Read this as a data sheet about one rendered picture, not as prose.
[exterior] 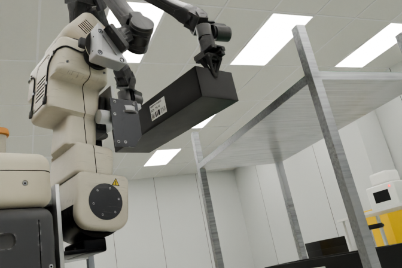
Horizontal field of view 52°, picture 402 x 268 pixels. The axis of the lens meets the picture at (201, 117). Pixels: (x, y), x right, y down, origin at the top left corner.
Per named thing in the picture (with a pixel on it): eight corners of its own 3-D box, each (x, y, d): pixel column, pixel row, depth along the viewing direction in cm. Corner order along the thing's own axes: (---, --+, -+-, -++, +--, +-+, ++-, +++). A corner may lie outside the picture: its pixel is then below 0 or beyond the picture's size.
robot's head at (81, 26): (63, 26, 131) (89, 6, 142) (38, 57, 146) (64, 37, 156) (96, 59, 135) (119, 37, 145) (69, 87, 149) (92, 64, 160)
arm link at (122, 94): (113, 91, 186) (123, 86, 183) (124, 94, 192) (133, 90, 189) (116, 105, 184) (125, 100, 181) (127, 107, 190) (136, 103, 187)
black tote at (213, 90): (115, 152, 172) (111, 127, 176) (149, 152, 184) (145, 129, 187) (201, 96, 133) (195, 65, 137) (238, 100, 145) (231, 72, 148)
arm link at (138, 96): (116, 76, 188) (130, 75, 184) (133, 82, 198) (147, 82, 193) (113, 102, 187) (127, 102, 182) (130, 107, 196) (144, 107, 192)
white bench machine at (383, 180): (390, 208, 565) (378, 176, 581) (418, 201, 529) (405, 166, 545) (371, 211, 547) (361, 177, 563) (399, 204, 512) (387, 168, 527)
